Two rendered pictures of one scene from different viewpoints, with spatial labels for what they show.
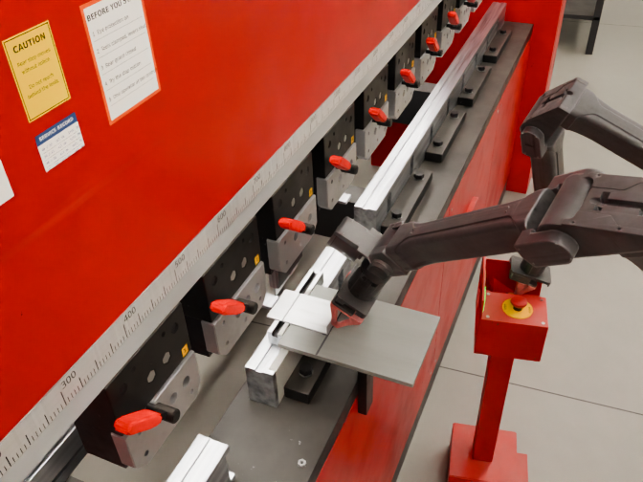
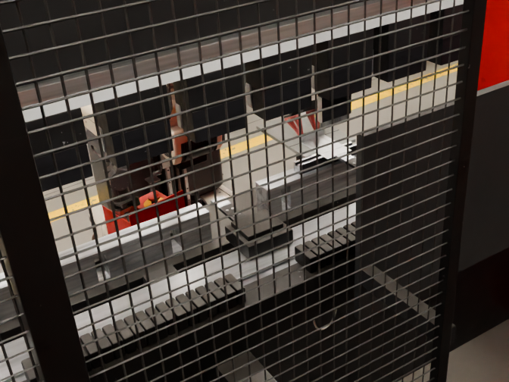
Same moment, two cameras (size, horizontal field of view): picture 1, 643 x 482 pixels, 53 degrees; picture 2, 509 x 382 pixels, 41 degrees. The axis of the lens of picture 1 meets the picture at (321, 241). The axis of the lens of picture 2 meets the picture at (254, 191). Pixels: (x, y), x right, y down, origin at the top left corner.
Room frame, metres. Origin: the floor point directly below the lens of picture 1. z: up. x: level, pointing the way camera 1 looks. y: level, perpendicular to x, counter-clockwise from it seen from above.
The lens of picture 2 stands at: (2.49, 0.89, 1.90)
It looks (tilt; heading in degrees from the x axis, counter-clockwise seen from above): 30 degrees down; 216
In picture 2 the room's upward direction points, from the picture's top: 4 degrees counter-clockwise
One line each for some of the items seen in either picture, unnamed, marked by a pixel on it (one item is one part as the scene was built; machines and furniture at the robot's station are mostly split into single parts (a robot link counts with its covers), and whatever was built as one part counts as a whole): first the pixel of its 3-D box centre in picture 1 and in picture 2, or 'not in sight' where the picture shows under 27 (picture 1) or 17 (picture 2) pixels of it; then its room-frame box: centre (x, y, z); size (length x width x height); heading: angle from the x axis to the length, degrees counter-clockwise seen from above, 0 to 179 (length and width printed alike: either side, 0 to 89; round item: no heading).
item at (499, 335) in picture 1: (511, 304); (145, 218); (1.19, -0.47, 0.75); 0.20 x 0.16 x 0.18; 166
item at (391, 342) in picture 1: (360, 331); (304, 133); (0.88, -0.07, 1.00); 0.26 x 0.18 x 0.01; 65
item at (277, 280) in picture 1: (285, 260); (334, 108); (0.94, 0.07, 1.13); 0.10 x 0.02 x 0.10; 155
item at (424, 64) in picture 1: (413, 45); (48, 145); (1.64, -0.26, 1.26); 0.15 x 0.09 x 0.17; 155
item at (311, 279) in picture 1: (297, 305); (326, 158); (0.97, 0.05, 0.98); 0.20 x 0.03 x 0.03; 155
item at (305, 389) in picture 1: (326, 342); not in sight; (0.95, 0.00, 0.89); 0.30 x 0.05 x 0.03; 155
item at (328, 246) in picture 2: not in sight; (369, 230); (1.29, 0.34, 1.02); 0.37 x 0.06 x 0.04; 155
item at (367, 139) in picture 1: (358, 110); (210, 98); (1.28, -0.09, 1.26); 0.15 x 0.09 x 0.17; 155
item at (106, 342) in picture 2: not in sight; (140, 329); (1.80, 0.11, 1.02); 0.44 x 0.06 x 0.04; 155
